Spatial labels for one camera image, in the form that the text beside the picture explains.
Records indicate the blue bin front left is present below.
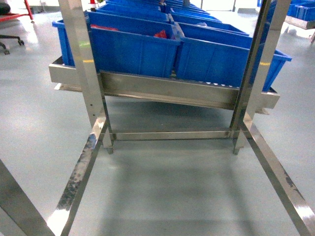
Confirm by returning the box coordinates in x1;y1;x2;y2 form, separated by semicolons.
87;12;181;78

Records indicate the large blue plastic bin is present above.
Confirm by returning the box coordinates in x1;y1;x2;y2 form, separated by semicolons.
175;21;293;92

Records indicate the blue bin far left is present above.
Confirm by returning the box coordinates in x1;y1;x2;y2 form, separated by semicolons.
52;20;75;66

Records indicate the black office chair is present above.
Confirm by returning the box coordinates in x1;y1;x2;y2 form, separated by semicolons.
0;34;25;55

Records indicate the steel shelf rack right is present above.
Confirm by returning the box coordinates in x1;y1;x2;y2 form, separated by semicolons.
284;0;315;30

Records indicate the steel roller rack frame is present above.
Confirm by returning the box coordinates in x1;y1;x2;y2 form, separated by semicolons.
0;0;315;236

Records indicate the red metal table frame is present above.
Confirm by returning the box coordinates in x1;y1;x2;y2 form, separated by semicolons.
0;0;34;23

